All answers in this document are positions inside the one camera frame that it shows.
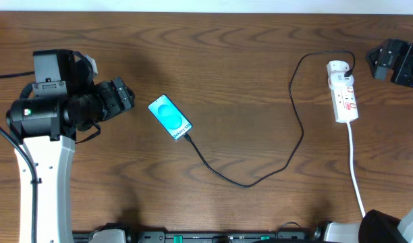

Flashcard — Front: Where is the black USB charging cable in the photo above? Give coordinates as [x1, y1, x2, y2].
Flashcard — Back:
[182, 50, 356, 188]

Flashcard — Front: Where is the Galaxy S25 smartphone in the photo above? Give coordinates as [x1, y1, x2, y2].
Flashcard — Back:
[148, 94, 192, 140]

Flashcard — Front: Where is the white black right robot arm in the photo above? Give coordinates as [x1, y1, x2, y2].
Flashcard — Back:
[314, 39, 413, 242]

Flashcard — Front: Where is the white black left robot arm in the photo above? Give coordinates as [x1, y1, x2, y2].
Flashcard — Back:
[6, 49, 135, 242]

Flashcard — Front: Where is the white USB charger adapter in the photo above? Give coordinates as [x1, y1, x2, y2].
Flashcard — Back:
[327, 60, 354, 90]

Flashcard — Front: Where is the white power strip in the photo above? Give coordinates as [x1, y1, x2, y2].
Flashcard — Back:
[330, 85, 358, 124]

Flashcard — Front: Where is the white power strip cord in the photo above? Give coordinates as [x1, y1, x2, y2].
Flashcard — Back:
[346, 121, 367, 219]

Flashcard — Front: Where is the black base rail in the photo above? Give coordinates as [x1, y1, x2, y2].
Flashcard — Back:
[73, 222, 325, 243]

